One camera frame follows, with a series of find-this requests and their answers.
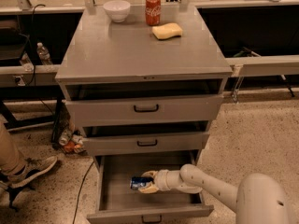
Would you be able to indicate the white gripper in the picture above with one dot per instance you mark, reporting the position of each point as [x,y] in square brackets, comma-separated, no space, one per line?
[162,180]

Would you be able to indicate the blue pepsi can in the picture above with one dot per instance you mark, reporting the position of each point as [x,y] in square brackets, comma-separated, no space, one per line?
[137,183]

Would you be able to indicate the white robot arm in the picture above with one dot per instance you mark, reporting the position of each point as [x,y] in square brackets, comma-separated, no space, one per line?
[258,199]

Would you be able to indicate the grey bottom drawer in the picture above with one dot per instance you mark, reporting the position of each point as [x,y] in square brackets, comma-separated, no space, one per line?
[118,204]

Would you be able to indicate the grey drawer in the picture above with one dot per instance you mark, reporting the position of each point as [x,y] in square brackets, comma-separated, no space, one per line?
[121,111]
[118,204]
[116,145]

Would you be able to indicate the grey middle drawer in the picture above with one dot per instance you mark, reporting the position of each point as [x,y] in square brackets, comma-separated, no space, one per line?
[116,145]

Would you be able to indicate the grey top drawer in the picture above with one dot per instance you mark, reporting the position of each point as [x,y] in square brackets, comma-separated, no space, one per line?
[121,111]

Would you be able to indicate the grey drawer cabinet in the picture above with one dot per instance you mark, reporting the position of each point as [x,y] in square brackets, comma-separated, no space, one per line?
[108,60]

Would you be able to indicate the red coca-cola can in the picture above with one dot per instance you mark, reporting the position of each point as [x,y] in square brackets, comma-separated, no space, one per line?
[152,12]

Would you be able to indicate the pile of floor clutter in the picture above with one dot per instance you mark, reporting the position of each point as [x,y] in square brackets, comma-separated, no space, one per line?
[71,142]

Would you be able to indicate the grey sneaker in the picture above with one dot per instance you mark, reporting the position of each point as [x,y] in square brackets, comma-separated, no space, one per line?
[31,170]

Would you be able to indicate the black chair base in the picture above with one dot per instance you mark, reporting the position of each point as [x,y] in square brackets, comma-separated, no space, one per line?
[13,193]

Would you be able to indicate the person leg khaki trousers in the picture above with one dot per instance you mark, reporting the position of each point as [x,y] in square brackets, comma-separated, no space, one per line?
[12,161]

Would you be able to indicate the yellow sponge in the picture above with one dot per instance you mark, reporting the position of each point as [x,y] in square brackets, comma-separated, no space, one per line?
[167,31]

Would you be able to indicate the clear water bottle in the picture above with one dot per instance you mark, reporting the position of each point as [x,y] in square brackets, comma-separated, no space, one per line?
[43,54]

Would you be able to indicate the white bowl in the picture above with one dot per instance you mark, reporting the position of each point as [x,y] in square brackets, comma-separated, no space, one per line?
[117,10]

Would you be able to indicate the black desk left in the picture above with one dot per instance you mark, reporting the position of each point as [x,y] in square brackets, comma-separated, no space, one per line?
[23,80]

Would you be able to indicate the black handle bottom drawer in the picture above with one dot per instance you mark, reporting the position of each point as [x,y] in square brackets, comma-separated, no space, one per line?
[151,219]

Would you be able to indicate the black handle drawer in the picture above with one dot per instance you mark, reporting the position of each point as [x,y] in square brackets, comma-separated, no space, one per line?
[146,109]
[147,144]
[151,219]

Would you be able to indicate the black handle middle drawer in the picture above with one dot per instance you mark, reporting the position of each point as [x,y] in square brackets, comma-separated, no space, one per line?
[147,144]

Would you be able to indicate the black handle top drawer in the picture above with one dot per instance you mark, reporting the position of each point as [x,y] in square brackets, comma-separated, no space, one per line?
[146,109]

